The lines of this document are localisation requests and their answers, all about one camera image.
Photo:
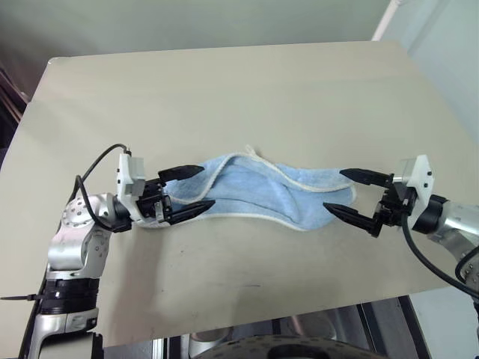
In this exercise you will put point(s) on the light blue towel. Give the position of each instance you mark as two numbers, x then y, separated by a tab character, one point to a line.
262	198

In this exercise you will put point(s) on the white pipe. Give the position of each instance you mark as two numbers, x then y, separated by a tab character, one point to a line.
385	18

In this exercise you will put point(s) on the dark metal table frame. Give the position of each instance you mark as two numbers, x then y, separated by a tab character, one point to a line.
389	329

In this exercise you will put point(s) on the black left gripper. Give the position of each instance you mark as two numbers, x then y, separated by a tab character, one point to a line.
151	202

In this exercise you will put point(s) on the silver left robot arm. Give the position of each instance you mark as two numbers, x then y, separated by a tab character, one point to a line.
75	239

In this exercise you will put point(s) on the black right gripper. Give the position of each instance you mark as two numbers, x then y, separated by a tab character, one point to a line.
394	205

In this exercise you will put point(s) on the black zip tie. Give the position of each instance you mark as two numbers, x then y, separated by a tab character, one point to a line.
18	298

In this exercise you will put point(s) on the dark dotted round disc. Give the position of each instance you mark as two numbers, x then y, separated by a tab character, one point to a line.
262	348

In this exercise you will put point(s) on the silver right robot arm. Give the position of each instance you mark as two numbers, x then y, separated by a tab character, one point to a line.
456	217

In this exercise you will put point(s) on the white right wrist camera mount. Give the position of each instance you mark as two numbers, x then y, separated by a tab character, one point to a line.
421	179

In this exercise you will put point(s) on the dark brown cabinet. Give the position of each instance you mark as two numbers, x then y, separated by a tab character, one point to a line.
9	108

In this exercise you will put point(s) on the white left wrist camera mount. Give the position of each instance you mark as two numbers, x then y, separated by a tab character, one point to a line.
125	175

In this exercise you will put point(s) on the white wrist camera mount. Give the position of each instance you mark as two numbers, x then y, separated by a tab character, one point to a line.
421	179
125	175

